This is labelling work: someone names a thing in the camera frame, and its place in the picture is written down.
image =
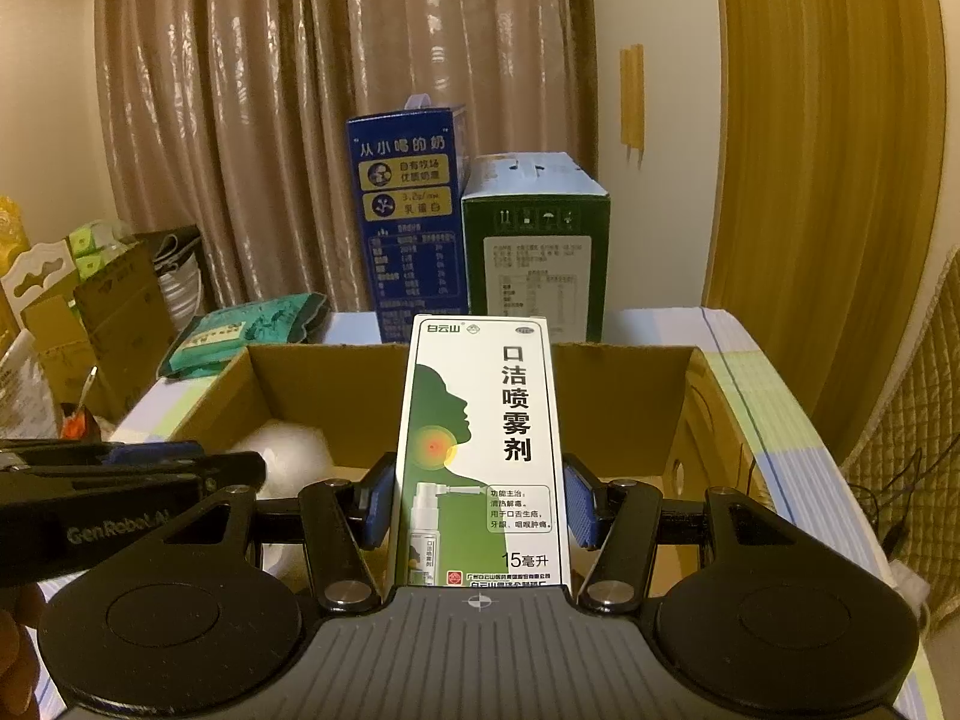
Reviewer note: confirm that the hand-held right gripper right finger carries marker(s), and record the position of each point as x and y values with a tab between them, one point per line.
581	502

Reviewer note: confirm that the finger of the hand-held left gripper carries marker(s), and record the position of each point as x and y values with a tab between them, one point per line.
150	452
232	471

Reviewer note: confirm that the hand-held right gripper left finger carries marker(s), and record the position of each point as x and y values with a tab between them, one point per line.
377	502

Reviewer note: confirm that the brown cardboard box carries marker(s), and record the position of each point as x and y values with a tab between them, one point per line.
322	390

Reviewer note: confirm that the green white spray medicine box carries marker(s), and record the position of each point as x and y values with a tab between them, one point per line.
480	427

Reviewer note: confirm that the person's left hand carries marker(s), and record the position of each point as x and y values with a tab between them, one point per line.
19	634

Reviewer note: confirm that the white rounded object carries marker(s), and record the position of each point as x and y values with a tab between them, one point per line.
292	457

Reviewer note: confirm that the plain brown cardboard carton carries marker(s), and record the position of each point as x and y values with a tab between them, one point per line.
56	360

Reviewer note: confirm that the brown cardboard carton with logo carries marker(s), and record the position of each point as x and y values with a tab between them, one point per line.
127	322

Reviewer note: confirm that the white plastic bag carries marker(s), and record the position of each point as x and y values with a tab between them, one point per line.
26	390

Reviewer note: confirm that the green tea package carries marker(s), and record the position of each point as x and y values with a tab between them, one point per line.
240	330

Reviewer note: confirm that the white paper bag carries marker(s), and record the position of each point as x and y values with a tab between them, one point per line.
178	285

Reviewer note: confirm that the green tissue packs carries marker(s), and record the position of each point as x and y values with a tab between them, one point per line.
97	247

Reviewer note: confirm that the green milk carton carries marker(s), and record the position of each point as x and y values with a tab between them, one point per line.
540	262

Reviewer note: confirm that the yellow plastic bag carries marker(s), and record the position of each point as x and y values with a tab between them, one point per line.
7	232

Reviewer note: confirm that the blue milk carton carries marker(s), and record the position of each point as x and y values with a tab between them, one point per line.
405	240

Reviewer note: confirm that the white power strip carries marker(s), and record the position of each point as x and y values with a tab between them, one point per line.
911	585

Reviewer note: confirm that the brown shiny curtain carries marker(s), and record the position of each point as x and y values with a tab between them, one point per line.
262	127

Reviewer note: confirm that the wicker chair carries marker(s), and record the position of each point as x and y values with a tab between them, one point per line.
926	420

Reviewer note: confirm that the yellow curtain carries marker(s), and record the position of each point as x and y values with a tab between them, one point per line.
825	165

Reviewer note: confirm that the yellow wall strips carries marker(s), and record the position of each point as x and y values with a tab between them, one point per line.
631	97

